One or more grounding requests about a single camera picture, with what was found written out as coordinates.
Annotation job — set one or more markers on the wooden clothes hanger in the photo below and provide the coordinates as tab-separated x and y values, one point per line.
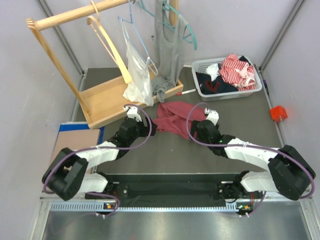
108	44

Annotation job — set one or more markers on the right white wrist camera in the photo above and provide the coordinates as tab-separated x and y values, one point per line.
211	115

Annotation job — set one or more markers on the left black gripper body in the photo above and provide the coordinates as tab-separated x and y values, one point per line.
141	130

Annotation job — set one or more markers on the grey tank top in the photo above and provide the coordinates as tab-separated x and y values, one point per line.
168	50

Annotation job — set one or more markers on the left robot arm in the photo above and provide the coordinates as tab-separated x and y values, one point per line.
67	175

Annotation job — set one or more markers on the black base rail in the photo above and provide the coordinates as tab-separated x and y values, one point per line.
165	190

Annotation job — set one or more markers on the white garment in basket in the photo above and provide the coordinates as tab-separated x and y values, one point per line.
213	71

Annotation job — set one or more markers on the white laundry basket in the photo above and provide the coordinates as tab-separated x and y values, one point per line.
200	66

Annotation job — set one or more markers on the red capped white marker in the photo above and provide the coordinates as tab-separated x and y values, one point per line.
186	92

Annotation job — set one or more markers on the wooden clothes rack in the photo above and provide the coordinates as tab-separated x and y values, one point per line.
101	104

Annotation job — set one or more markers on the brown board blue edge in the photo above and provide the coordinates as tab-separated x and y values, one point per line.
76	135

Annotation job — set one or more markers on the red tank top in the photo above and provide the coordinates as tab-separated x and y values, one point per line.
172	117

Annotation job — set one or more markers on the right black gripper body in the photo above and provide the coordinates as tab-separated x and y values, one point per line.
199	137

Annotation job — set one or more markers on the orange red block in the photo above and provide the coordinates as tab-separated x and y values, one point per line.
278	113

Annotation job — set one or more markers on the dark navy garment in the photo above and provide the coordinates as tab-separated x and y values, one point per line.
217	86

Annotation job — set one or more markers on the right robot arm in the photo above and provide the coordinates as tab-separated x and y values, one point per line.
285	171

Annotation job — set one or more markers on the blue wire hanger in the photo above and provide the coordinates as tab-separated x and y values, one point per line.
132	36

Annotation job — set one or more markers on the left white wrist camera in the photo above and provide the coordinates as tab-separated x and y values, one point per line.
132	112

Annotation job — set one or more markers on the red white striped garment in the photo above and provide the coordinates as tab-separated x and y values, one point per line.
238	73

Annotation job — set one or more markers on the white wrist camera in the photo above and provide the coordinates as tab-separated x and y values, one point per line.
211	115
132	112

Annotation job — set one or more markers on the teal plastic hanger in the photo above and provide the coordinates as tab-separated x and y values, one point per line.
189	35

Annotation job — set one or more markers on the white garment on hanger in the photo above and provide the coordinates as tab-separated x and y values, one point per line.
140	89

